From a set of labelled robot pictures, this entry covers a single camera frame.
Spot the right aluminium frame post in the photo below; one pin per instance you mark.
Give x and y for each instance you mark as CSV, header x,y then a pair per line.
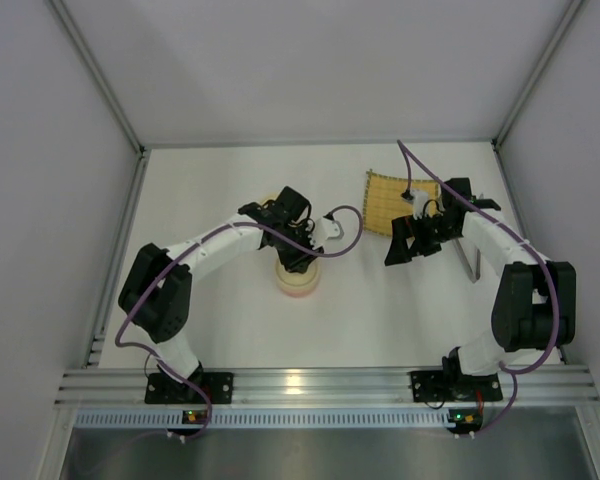
x,y
558,34

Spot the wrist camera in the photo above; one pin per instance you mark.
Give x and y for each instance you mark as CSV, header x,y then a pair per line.
x,y
324,230
420,201

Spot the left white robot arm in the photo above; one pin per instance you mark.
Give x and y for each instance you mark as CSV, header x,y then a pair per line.
x,y
157,291

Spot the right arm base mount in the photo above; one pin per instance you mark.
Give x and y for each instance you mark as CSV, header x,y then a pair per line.
x,y
449,384

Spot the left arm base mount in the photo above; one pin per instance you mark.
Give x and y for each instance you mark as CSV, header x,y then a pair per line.
x,y
165,389

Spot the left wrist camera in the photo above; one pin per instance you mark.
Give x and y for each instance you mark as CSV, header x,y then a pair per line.
x,y
324,230

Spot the lid with pink knob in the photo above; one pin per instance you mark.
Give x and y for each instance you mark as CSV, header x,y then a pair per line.
x,y
294,280

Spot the aluminium frame post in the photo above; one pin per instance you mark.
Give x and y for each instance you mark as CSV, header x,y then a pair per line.
x,y
558,34
80,45

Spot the bamboo sushi mat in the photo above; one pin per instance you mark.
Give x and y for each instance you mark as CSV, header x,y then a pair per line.
x,y
382,201

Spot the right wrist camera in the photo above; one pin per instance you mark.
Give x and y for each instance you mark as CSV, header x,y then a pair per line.
x,y
420,201

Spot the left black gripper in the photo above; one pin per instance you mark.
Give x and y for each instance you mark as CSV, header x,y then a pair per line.
x,y
300,255

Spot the lid with orange knob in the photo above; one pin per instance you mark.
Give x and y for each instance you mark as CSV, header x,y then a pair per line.
x,y
268,200

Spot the metal tongs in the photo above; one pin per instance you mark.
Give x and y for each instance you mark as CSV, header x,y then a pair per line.
x,y
470,260

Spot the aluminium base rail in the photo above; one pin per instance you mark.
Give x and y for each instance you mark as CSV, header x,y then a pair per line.
x,y
554,385

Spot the slotted cable duct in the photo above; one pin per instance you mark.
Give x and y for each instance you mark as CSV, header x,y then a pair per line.
x,y
264,418

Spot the pink bowl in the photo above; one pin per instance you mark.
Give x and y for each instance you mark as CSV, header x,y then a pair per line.
x,y
297,290

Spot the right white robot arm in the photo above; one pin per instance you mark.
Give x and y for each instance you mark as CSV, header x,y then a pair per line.
x,y
535,304

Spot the left aluminium frame post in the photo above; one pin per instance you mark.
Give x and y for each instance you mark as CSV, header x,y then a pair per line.
x,y
80,45

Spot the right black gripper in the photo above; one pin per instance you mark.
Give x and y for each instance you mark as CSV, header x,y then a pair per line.
x,y
412,236

